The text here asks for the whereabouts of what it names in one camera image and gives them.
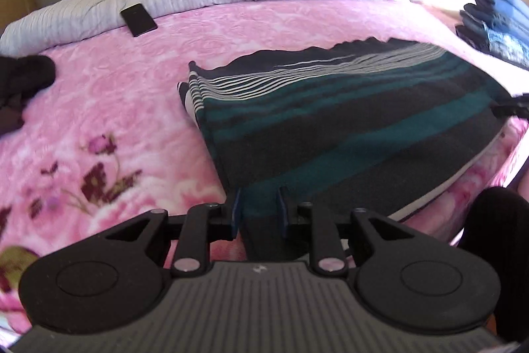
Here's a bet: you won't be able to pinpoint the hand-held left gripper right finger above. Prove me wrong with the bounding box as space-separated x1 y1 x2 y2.
277 188 430 276

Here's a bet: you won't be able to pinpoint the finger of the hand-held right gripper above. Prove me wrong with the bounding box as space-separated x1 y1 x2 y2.
490 92 529 119

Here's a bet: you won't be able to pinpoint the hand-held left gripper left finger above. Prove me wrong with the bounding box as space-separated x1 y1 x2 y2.
89 189 244 278

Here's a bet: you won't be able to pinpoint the navy striped shirt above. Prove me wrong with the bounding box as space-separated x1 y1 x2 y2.
178 38 513 260

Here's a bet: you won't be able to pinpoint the black garment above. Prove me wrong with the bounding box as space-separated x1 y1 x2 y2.
0 54 56 135
455 22 492 53

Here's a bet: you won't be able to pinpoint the light denim jeans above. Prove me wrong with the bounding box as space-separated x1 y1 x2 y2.
485 20 529 70

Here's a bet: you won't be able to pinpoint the black folded garment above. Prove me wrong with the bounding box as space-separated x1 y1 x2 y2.
455 22 492 53

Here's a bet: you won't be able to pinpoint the blue folded garment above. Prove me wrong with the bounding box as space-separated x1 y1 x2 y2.
461 3 529 32

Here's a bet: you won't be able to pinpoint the person's leg in black pants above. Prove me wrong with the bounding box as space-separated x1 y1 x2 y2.
459 187 529 341

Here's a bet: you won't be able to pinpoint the pink floral blanket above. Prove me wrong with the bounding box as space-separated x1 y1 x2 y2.
0 0 529 337

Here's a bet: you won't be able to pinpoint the black smartphone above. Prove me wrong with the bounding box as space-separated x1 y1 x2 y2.
120 3 158 37

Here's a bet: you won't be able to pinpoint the lilac striped quilt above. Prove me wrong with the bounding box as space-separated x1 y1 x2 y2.
0 0 253 56

